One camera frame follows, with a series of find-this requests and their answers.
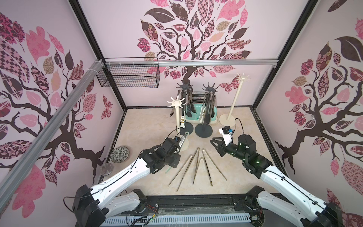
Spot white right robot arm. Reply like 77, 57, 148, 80
210, 133, 343, 227

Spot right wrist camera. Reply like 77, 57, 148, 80
219, 126, 233, 146

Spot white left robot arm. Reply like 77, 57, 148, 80
71, 136, 186, 227

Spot grey utensil rack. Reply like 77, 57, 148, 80
195, 83, 218, 138

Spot black nylon tongs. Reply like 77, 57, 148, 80
209, 92, 216, 122

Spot grey utensil rack stand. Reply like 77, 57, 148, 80
177, 82, 194, 134

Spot long steel tongs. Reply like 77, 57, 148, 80
168, 155, 194, 192

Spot white handled tongs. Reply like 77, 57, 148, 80
180, 111, 185, 128

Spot aluminium frame rail left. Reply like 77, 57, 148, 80
1, 60, 104, 210

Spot aluminium frame rail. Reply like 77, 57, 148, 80
1, 60, 104, 210
105, 59, 278, 67

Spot steel tongs white tips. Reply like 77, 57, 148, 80
199, 92, 207, 124

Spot cream utensil rack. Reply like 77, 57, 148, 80
219, 73, 250, 126
167, 95, 184, 137

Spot white cable duct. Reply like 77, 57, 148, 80
101, 213, 251, 227

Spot black wire basket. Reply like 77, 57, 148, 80
97, 57, 161, 88

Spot clear glass lid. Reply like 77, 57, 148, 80
100, 163, 114, 176

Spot green silicone tip tongs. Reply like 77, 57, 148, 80
165, 130, 190, 174

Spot aluminium frame rail back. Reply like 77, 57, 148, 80
105, 59, 278, 67

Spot short steel tongs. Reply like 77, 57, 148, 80
196, 158, 213, 186

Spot mint green toaster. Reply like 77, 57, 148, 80
187, 92, 217, 124

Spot slim steel tongs centre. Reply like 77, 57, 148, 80
193, 147, 200, 184

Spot black silicone tip tongs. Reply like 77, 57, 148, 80
186, 89, 196, 118

